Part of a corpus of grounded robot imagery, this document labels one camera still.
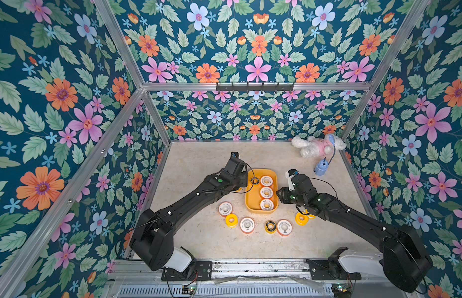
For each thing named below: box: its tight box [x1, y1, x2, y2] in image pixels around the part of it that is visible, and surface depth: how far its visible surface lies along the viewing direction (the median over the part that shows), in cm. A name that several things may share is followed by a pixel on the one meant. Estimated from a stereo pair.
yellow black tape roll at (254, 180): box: [250, 176, 260, 186], surface depth 100 cm
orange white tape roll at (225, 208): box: [217, 201, 233, 218], surface depth 91 cm
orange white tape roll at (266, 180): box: [259, 175, 274, 188], surface depth 100 cm
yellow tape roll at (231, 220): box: [225, 212, 239, 228], surface depth 88 cm
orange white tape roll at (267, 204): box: [259, 198, 275, 211], surface depth 92 cm
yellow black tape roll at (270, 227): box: [264, 220, 277, 235], surface depth 86 cm
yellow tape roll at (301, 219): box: [294, 212, 309, 226], surface depth 88 cm
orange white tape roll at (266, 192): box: [259, 186, 274, 200], surface depth 96 cm
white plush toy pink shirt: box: [290, 134, 347, 159], surface depth 109 cm
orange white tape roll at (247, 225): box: [239, 216, 256, 235], surface depth 86 cm
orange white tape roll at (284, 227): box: [276, 218, 294, 237], surface depth 85 cm
